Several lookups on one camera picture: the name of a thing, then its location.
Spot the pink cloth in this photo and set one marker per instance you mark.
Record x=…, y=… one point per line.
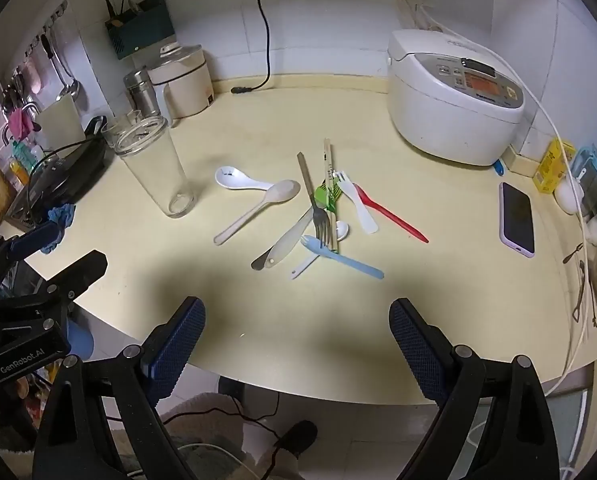
x=19, y=122

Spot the blue cloth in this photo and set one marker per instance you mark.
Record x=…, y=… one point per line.
x=61, y=215

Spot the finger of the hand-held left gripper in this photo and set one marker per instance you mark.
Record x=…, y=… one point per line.
x=36, y=237
x=81, y=272

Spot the metal canister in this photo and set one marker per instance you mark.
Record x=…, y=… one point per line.
x=142, y=92

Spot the metal fork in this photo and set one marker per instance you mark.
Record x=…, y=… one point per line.
x=320, y=225

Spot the smartphone in purple case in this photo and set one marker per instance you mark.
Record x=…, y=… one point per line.
x=517, y=220

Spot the yellow box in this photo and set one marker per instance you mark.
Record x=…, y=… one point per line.
x=551, y=170

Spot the small white spoon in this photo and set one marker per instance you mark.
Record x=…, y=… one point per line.
x=342, y=230

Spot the tall clear glass cup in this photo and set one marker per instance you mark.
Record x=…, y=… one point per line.
x=156, y=170

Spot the blue plastic fork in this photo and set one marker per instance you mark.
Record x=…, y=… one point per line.
x=348, y=263

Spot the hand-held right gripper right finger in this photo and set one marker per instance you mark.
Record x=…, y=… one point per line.
x=418, y=355

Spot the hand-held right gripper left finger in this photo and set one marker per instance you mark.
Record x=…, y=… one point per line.
x=176, y=355

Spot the white round container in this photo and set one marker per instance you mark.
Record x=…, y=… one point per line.
x=567, y=196

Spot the beige plastic spoon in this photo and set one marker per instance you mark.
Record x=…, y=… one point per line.
x=284, y=192

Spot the black grill pan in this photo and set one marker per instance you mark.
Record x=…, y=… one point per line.
x=63, y=170

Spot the beige electric pot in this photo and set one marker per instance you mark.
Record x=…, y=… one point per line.
x=183, y=85

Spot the teal wall utensil holder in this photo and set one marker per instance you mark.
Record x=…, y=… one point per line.
x=143, y=32

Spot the white rice cooker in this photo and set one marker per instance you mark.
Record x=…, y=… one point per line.
x=438, y=110

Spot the white ceramic soup spoon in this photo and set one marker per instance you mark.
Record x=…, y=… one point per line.
x=231, y=177

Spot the light blue plastic container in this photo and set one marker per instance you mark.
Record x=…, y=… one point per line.
x=592, y=167

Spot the white cutting board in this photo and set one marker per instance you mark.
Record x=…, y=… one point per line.
x=61, y=125

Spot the white plastic fork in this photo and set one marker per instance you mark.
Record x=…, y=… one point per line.
x=358, y=207

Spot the small clear glass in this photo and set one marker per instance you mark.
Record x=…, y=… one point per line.
x=114, y=132

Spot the hanging metal ladle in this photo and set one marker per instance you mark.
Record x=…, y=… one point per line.
x=68, y=87

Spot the red plastic fork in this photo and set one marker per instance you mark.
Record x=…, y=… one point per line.
x=388, y=215

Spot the disposable chopsticks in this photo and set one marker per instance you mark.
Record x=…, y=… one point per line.
x=331, y=170

